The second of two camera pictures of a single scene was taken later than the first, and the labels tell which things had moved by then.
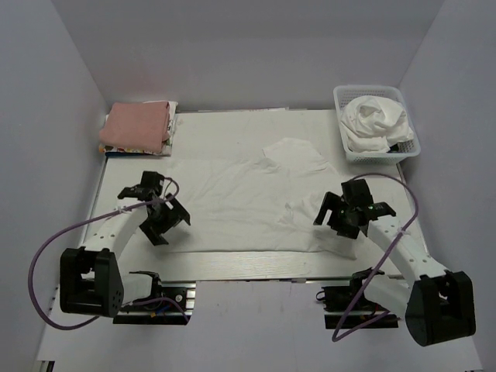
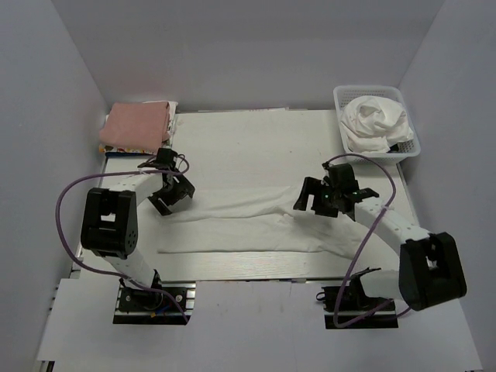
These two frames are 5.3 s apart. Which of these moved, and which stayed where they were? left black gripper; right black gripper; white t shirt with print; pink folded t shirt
Moved: right black gripper; left black gripper
Stayed: white t shirt with print; pink folded t shirt
